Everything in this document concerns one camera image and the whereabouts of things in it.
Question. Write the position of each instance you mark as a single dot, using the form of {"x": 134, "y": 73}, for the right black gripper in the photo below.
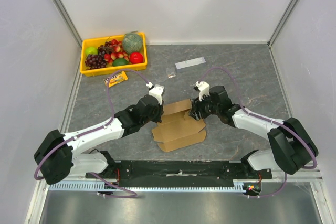
{"x": 197, "y": 108}

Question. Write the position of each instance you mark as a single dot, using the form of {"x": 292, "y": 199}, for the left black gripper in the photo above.
{"x": 159, "y": 108}

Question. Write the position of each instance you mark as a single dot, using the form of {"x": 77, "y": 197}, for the brown cardboard box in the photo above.
{"x": 177, "y": 129}

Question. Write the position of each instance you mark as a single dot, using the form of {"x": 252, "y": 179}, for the small clear plastic bag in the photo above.
{"x": 170, "y": 72}

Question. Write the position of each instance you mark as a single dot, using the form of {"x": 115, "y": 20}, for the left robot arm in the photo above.
{"x": 61, "y": 155}

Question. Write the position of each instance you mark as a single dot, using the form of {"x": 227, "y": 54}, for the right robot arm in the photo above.
{"x": 291, "y": 148}

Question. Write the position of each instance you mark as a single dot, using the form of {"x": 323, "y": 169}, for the yellow candy packet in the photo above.
{"x": 116, "y": 79}

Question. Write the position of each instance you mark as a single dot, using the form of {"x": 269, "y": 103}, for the grey slim carton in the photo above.
{"x": 190, "y": 63}

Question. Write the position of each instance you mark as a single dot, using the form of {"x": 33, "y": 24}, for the red apple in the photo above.
{"x": 136, "y": 58}

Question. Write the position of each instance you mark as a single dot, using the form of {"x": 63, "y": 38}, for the green avocado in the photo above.
{"x": 120, "y": 62}

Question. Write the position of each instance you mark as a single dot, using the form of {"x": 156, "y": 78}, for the red cherry cluster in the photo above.
{"x": 112, "y": 50}

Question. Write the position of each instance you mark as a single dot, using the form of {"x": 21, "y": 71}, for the green netted melon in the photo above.
{"x": 132, "y": 42}

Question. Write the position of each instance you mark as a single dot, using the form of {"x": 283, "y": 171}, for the dark purple grape bunch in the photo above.
{"x": 95, "y": 62}

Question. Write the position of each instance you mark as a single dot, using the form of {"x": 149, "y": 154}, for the green apple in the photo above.
{"x": 91, "y": 51}

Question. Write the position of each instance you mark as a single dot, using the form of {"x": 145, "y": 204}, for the yellow plastic bin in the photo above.
{"x": 96, "y": 42}

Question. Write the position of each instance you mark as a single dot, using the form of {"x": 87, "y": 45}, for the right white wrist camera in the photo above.
{"x": 203, "y": 89}

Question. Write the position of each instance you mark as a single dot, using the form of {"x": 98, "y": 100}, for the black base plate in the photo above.
{"x": 126, "y": 170}

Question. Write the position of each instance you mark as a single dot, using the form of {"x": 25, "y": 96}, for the slotted cable duct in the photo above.
{"x": 100, "y": 186}

